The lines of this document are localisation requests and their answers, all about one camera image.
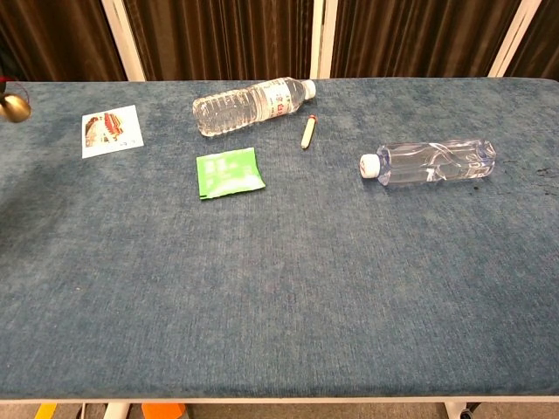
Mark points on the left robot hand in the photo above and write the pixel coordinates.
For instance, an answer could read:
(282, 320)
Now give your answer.
(5, 67)

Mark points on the brown curtain panel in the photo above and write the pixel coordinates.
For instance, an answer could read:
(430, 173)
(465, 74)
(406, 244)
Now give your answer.
(65, 39)
(419, 37)
(222, 39)
(539, 39)

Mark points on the white photo card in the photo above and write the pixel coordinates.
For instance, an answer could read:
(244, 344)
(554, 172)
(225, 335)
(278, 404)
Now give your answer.
(111, 131)

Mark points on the labelled clear water bottle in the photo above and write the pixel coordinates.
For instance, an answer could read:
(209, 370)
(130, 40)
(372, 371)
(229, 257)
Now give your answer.
(244, 107)

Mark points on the green sachet packet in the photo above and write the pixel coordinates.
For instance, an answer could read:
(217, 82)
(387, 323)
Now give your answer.
(229, 172)

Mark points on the cream pencil with red cap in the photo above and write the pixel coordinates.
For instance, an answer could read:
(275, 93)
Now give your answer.
(308, 132)

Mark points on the blue fabric table cover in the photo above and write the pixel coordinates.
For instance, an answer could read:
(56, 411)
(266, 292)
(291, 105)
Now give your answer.
(279, 283)

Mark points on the orange block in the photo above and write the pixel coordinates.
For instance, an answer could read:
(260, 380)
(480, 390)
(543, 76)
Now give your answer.
(162, 411)

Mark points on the square unlabelled clear water bottle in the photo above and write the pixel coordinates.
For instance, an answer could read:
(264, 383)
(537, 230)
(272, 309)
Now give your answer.
(432, 163)

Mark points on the white screen frame post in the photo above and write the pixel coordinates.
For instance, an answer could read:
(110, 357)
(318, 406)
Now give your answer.
(512, 39)
(323, 39)
(124, 41)

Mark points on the white table frame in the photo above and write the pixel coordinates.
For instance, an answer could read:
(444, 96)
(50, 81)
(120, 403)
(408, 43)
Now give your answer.
(279, 400)

